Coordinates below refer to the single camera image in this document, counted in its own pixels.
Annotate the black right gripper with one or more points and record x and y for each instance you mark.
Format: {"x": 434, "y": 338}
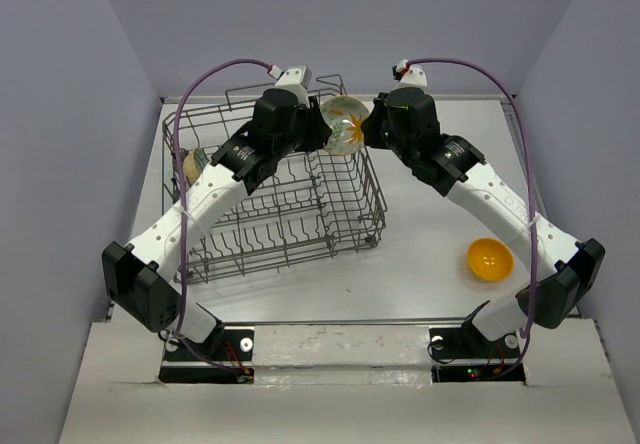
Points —
{"x": 371, "y": 123}

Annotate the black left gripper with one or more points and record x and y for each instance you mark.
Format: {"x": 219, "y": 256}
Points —
{"x": 318, "y": 127}

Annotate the leaf flower pattern bowl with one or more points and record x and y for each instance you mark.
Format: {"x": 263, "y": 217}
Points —
{"x": 344, "y": 115}

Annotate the blue yellow sun bowl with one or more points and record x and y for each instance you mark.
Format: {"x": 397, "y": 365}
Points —
{"x": 191, "y": 168}

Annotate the teal green bowl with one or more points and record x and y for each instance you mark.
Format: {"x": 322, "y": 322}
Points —
{"x": 200, "y": 159}

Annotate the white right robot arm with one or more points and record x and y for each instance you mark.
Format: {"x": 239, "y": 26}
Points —
{"x": 564, "y": 268}

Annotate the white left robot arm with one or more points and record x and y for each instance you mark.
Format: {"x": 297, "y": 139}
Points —
{"x": 138, "y": 275}

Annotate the yellow orange bowl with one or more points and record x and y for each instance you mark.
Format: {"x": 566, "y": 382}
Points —
{"x": 490, "y": 260}

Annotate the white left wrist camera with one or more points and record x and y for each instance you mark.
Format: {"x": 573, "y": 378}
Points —
{"x": 294, "y": 80}

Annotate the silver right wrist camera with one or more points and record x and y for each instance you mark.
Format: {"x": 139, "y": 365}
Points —
{"x": 409, "y": 76}

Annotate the grey wire dish rack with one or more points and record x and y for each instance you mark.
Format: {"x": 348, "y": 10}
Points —
{"x": 314, "y": 207}

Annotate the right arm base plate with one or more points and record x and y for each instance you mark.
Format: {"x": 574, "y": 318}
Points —
{"x": 455, "y": 361}

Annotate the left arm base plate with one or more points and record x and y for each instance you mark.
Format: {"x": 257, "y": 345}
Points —
{"x": 230, "y": 363}

